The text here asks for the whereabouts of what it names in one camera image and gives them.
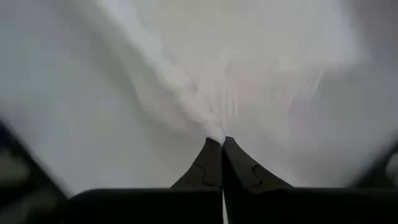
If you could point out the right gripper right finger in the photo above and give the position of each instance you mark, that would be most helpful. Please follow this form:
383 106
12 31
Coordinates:
280 205

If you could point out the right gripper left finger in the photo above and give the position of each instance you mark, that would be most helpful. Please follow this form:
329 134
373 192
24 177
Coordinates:
186 205

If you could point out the white lace top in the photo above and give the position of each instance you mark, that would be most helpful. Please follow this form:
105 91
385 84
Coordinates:
199 77

